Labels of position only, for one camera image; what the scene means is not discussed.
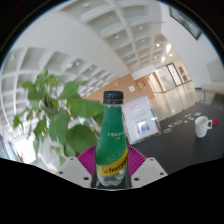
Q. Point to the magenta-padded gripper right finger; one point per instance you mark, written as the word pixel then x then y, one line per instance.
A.
pixel 150 170

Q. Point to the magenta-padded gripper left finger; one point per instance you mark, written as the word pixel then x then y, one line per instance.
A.
pixel 71 170

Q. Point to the green drink bottle black cap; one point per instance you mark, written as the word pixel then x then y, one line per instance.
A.
pixel 111 143

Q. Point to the large green leafy plant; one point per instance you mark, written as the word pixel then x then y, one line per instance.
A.
pixel 80 136

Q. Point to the colourful round sticker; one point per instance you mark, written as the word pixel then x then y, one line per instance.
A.
pixel 179 122
pixel 166 130
pixel 171 125

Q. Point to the white pink standing sign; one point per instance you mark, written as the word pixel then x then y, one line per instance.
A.
pixel 140 116

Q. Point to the white black-dotted mug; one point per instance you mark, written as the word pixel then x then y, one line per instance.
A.
pixel 201 126

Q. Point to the flat round red coaster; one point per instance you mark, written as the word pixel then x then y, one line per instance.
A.
pixel 216 121

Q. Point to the glass double door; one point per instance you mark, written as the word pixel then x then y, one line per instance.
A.
pixel 168 76

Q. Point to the ceiling lights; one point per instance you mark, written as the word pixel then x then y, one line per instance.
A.
pixel 168 48

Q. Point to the dark-framed wall picture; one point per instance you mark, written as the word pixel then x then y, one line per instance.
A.
pixel 185 21

